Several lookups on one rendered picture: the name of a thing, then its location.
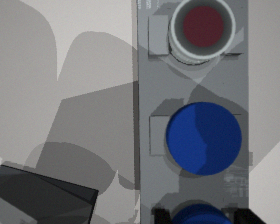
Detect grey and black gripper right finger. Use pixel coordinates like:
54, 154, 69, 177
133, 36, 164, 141
234, 208, 266, 224

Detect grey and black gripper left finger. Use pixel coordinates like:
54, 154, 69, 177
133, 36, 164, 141
154, 209, 173, 224

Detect grey button panel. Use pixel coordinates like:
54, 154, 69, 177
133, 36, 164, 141
0, 165, 99, 224

